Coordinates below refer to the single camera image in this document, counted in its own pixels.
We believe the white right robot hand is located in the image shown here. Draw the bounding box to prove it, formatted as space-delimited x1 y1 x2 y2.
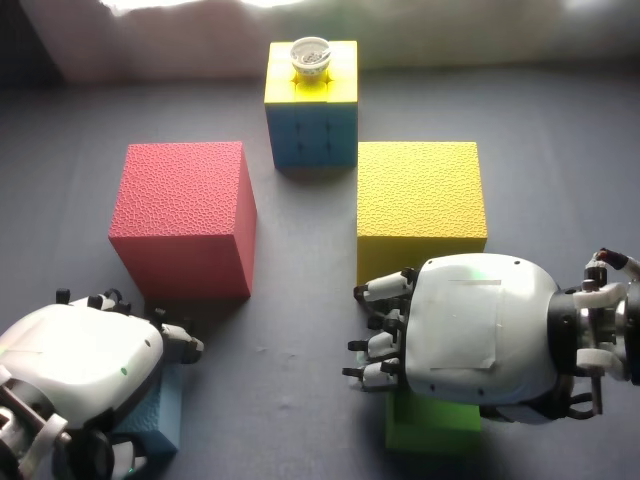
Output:
342 253 560 426

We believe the puzzle cube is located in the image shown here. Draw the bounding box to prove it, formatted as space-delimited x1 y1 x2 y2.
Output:
263 39 360 171

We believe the green foam block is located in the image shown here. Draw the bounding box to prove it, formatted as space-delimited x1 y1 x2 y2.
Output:
384 389 482 454

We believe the grey table cloth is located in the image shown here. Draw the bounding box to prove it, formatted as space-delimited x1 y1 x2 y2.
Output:
0 0 640 480

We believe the blue foam block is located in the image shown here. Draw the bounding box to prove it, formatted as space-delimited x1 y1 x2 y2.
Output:
112 362 182 454

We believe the red foam block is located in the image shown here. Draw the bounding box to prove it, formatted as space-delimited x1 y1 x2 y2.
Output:
108 141 258 301

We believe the yellow foam block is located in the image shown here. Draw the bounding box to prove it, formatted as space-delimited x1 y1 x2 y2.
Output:
355 141 489 301

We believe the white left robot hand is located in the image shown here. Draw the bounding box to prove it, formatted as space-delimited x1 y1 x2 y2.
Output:
0 287 205 476

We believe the small white toy bowl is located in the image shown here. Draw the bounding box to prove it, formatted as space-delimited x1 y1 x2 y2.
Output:
289 36 335 80

